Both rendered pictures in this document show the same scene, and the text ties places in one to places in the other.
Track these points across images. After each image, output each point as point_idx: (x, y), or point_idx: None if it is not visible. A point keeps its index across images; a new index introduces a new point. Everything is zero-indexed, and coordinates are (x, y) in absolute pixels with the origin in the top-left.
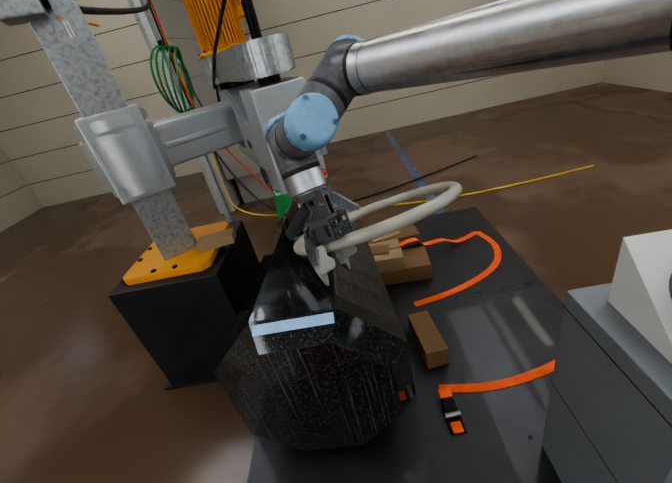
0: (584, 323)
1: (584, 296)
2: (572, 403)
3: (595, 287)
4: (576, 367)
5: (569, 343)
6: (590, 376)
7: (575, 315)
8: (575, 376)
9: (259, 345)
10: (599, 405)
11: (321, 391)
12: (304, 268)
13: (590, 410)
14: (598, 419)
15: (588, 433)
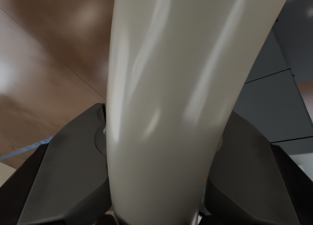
0: (285, 145)
1: (310, 158)
2: (264, 83)
3: None
4: (274, 107)
5: (290, 114)
6: (261, 116)
7: (298, 141)
8: (271, 101)
9: None
10: (247, 109)
11: None
12: None
13: (250, 98)
14: (244, 101)
15: (245, 85)
